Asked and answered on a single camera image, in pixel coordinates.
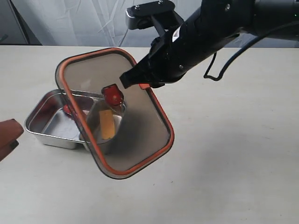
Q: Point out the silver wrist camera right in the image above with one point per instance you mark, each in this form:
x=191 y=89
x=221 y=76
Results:
x=160 y=14

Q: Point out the yellow cheese slice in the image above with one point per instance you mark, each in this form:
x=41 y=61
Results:
x=107 y=126

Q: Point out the dark transparent lunch box lid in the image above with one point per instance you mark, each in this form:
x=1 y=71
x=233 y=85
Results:
x=143 y=132

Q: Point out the dark vertical frame post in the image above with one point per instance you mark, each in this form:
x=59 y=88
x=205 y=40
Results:
x=26 y=37

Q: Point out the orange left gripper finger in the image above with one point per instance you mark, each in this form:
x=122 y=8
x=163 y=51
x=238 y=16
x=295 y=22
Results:
x=10 y=131

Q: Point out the steel lunch box tray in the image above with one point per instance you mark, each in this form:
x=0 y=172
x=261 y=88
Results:
x=54 y=127

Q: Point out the white backdrop curtain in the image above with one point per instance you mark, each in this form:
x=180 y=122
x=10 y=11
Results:
x=82 y=23

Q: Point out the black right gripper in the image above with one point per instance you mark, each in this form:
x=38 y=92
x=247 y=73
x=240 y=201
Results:
x=175 y=51

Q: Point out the red sausage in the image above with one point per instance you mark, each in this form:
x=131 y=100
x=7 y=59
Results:
x=71 y=113

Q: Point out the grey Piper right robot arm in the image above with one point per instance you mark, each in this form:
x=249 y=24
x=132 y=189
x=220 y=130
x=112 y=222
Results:
x=277 y=19

